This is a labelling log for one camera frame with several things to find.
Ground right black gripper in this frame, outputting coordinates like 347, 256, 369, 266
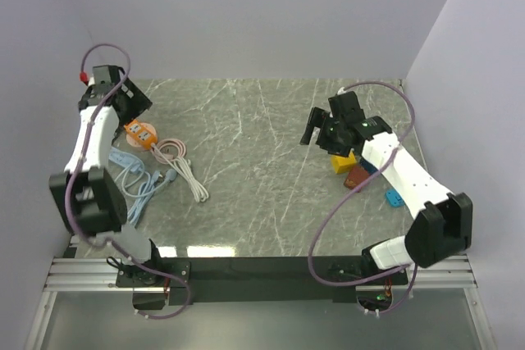
299, 107, 350, 158

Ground pink round socket base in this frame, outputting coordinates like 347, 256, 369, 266
126, 122, 158, 152

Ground orange power strip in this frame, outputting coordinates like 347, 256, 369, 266
124, 120, 158, 151

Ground yellow cube socket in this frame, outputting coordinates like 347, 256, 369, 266
331, 152, 358, 175

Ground light blue power strip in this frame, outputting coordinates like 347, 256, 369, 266
109, 147, 144, 174

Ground red-brown cube socket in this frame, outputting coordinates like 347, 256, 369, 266
344, 165, 370, 190

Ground blue cube socket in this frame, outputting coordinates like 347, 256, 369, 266
359, 157, 377, 175

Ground light blue strip cable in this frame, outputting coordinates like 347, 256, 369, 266
114, 169, 165, 228

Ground bright blue plug adapter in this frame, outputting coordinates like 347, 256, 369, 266
385, 189, 404, 207

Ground white power cable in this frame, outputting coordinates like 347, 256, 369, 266
149, 143, 210, 203

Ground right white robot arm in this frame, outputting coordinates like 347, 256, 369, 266
300, 92, 473, 285

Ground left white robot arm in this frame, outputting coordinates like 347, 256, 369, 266
48, 65, 164, 286

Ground black base beam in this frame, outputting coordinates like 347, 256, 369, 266
115, 256, 409, 311

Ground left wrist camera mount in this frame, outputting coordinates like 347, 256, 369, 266
79, 71, 96, 87

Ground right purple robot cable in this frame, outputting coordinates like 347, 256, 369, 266
307, 81, 419, 318

